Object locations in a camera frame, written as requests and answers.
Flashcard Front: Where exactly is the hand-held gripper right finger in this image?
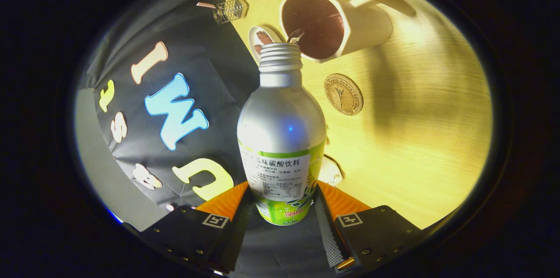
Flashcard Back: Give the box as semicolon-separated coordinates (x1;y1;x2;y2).
313;180;431;275

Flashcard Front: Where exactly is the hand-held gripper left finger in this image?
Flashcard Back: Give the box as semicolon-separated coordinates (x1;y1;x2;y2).
123;181;254;275

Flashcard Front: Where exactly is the silver green label bottle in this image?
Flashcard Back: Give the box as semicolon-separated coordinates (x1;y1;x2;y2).
237;42;327;226

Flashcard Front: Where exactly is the round cork coaster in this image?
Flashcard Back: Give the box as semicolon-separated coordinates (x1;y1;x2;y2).
324;73;364;116

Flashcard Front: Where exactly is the dark red juice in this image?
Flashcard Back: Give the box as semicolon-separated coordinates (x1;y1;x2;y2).
282;0;345;60

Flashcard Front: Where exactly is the cream cup with wooden handle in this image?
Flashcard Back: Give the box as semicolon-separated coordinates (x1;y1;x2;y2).
279;0;417;63

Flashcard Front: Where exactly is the white divided tray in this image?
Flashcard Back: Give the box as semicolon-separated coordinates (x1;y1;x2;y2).
318;155;345;187

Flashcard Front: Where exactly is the wooden table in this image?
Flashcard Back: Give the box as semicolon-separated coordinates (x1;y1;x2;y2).
225;0;494;229

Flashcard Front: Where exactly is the round white plate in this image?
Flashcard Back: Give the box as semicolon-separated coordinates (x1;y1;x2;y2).
248;25;283;66

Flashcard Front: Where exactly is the metal wire holder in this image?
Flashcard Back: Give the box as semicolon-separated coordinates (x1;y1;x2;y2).
213;0;249;25

